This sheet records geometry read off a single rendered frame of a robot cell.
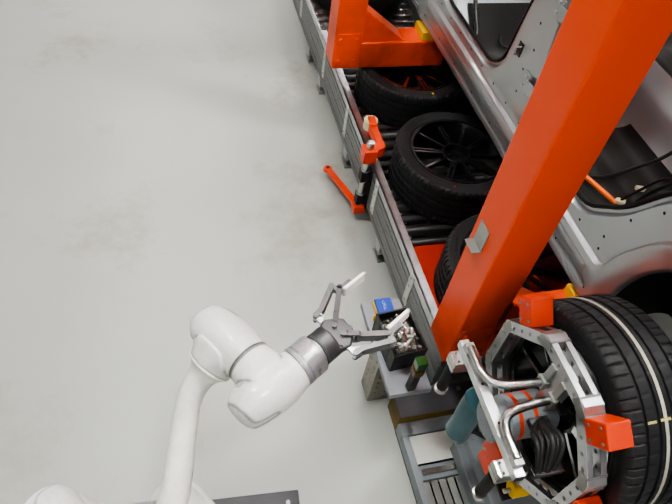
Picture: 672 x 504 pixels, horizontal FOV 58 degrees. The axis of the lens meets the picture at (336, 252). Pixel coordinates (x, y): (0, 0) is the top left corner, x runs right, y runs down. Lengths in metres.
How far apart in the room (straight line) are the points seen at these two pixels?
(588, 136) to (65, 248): 2.57
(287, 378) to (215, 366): 0.16
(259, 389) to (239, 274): 1.97
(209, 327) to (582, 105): 0.98
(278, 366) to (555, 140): 0.87
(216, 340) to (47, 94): 3.27
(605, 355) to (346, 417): 1.33
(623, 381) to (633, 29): 0.87
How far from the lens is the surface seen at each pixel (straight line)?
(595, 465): 1.86
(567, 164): 1.68
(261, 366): 1.23
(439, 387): 2.02
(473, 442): 2.60
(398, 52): 3.69
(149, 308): 3.06
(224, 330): 1.28
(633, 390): 1.79
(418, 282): 2.74
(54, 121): 4.14
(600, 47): 1.47
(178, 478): 1.35
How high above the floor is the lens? 2.50
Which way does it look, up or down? 50 degrees down
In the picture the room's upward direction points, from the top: 10 degrees clockwise
